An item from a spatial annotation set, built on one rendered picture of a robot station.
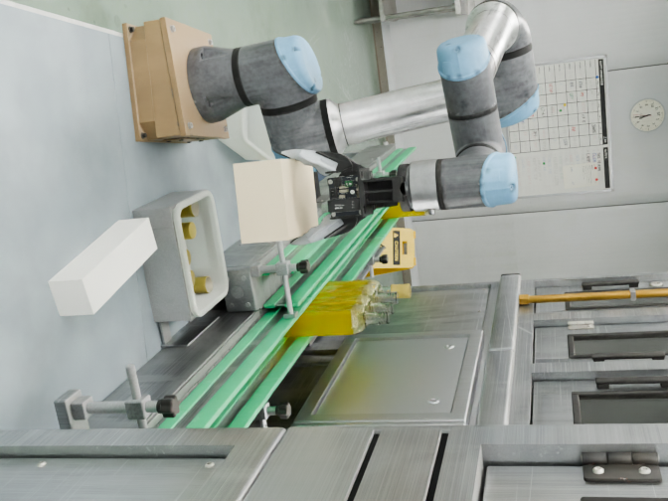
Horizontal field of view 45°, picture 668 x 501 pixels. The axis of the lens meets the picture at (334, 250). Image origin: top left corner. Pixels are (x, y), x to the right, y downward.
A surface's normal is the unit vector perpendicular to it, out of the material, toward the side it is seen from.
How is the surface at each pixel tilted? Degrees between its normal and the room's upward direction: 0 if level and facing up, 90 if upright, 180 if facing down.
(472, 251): 90
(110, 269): 0
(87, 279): 0
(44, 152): 0
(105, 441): 90
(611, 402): 90
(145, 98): 90
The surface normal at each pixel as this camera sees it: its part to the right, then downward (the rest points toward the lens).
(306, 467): -0.14, -0.96
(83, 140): 0.96, -0.07
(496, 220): -0.24, 0.27
